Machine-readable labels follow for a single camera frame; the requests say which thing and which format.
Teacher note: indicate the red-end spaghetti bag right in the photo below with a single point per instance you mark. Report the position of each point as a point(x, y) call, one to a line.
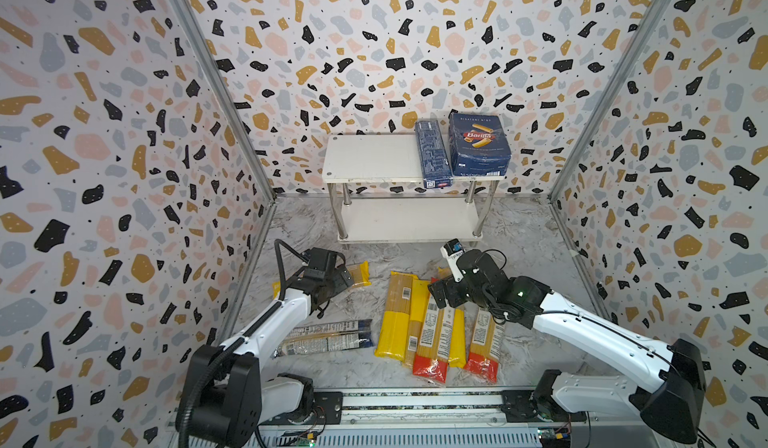
point(485, 347)

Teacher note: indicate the red-end spaghetti bag centre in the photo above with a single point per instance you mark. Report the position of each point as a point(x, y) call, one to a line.
point(433, 350)

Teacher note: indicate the white two-tier shelf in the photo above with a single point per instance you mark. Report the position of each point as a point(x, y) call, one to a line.
point(398, 218)

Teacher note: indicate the yellow spaghetti bag left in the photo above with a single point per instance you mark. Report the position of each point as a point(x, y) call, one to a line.
point(360, 274)

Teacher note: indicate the red-end spaghetti bag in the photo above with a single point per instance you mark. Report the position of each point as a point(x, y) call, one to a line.
point(433, 350)
point(485, 347)

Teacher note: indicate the blue Barilla penne box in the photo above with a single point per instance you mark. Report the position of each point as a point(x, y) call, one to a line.
point(478, 145)

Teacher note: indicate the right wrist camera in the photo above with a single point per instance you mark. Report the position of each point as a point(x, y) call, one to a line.
point(452, 251)

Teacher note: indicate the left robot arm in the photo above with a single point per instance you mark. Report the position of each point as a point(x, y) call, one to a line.
point(224, 400)

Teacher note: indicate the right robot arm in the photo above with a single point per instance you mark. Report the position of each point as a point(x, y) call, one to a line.
point(660, 383)

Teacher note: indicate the yellow spaghetti bag behind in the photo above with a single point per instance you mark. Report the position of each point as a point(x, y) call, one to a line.
point(420, 296)

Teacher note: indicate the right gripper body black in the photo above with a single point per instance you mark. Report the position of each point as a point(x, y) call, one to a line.
point(448, 289)

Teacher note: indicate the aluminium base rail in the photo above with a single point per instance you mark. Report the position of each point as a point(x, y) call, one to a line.
point(446, 417)

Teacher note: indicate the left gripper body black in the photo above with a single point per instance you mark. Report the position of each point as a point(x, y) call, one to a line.
point(335, 283)

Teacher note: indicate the yellow spaghetti bag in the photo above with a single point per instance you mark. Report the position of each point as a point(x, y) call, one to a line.
point(393, 336)
point(420, 296)
point(360, 274)

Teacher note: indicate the clear blue-end spaghetti bag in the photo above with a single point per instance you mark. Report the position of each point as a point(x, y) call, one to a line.
point(326, 338)

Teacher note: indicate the blue Barilla spaghetti box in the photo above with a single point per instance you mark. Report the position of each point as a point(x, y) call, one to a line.
point(436, 170)

